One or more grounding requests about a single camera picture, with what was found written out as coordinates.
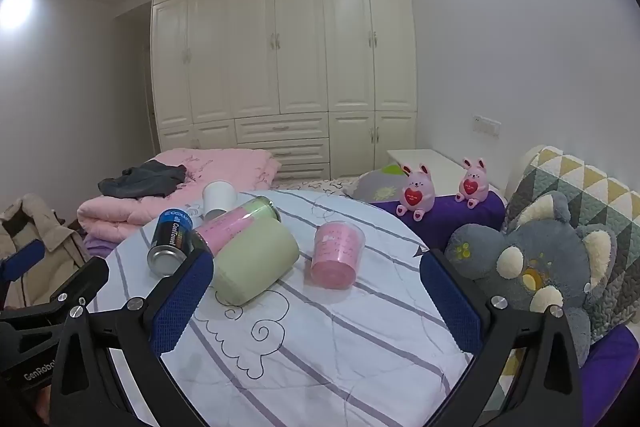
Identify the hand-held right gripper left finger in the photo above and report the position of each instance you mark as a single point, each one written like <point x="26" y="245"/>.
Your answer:
<point x="181" y="302"/>

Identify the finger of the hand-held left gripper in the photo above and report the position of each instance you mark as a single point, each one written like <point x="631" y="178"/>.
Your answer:
<point x="82" y="279"/>
<point x="20" y="259"/>

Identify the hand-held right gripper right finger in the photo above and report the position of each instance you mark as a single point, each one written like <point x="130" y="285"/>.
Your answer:
<point x="451" y="302"/>

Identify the light green cup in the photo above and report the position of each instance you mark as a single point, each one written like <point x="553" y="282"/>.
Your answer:
<point x="257" y="259"/>

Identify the pink cup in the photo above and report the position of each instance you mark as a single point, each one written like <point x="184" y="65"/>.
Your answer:
<point x="336" y="254"/>

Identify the white cup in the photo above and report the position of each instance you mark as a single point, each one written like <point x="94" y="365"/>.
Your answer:
<point x="218" y="198"/>

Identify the purple folded cloth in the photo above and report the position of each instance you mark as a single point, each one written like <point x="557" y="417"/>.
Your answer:
<point x="102" y="246"/>

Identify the beige jacket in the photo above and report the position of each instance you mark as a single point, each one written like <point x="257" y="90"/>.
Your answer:
<point x="32" y="222"/>

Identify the blue and black can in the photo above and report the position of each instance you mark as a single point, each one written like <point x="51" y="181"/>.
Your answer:
<point x="170" y="234"/>

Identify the purple cushion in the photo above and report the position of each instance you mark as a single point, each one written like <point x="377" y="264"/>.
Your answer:
<point x="450" y="219"/>

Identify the pink and green bottle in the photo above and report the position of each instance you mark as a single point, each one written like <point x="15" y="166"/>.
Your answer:
<point x="235" y="222"/>

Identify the grey plush toy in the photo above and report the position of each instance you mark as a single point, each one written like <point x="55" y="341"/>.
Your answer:
<point x="540" y="257"/>

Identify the pink bunny toy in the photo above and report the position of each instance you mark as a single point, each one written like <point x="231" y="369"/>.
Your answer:
<point x="472" y="184"/>
<point x="417" y="194"/>

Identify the dark grey clothing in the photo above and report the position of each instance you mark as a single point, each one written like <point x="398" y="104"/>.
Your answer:
<point x="142" y="181"/>

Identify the grey sun-print pillow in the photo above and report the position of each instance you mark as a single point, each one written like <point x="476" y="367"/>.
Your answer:
<point x="380" y="187"/>

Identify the pink folded quilt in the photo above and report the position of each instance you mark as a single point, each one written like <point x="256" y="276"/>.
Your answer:
<point x="227" y="167"/>

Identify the white nightstand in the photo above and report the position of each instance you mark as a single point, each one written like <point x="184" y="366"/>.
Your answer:
<point x="425" y="157"/>

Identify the patterned bed sheet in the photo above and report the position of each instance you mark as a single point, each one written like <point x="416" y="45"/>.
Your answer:
<point x="320" y="186"/>

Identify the purple pillow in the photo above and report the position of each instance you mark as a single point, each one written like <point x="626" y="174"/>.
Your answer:
<point x="612" y="377"/>

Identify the triangle-pattern quilted cushion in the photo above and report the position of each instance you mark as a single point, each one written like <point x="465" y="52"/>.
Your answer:
<point x="590" y="187"/>

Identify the cream white wardrobe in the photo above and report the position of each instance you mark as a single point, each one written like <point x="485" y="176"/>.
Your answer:
<point x="300" y="57"/>

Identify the white wall socket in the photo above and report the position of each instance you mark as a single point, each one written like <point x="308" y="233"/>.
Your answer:
<point x="487" y="124"/>

